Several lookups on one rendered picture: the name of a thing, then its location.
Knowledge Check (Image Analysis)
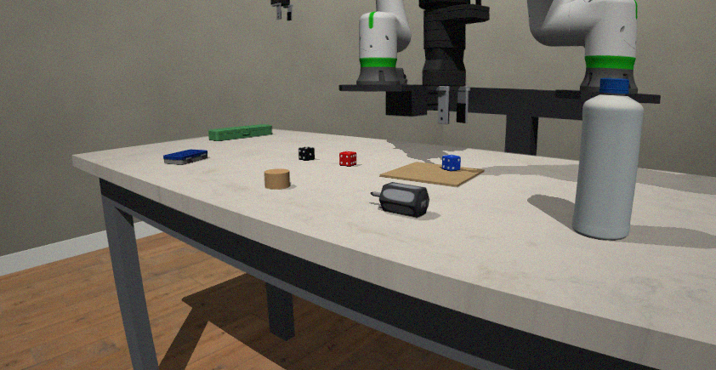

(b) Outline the red die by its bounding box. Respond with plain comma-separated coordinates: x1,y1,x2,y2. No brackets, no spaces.
339,151,356,167

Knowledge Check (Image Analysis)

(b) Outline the tan cylinder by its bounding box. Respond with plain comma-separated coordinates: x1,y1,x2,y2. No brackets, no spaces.
264,168,290,190

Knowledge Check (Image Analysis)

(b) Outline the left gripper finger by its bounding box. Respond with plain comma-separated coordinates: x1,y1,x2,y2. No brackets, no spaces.
450,86,470,123
427,86,450,124

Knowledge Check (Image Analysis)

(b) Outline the blue die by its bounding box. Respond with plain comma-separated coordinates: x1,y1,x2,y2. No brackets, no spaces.
442,155,461,171

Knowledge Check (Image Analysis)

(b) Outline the white plastic bottle with blue cap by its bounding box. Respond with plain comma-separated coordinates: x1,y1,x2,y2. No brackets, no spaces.
572,78,644,240

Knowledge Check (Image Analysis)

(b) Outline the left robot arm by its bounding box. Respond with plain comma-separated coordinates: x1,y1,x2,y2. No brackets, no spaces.
527,0,638,94

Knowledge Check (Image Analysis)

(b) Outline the black die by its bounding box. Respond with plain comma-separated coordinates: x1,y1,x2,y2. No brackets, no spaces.
298,146,315,161

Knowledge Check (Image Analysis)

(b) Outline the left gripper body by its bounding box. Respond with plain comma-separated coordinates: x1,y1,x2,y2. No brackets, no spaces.
419,0,490,86

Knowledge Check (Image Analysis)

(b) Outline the tan flat mat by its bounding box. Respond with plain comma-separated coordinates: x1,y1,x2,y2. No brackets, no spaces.
379,162,485,187

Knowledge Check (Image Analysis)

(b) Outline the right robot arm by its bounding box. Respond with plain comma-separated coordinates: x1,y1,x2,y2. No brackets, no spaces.
356,0,412,85

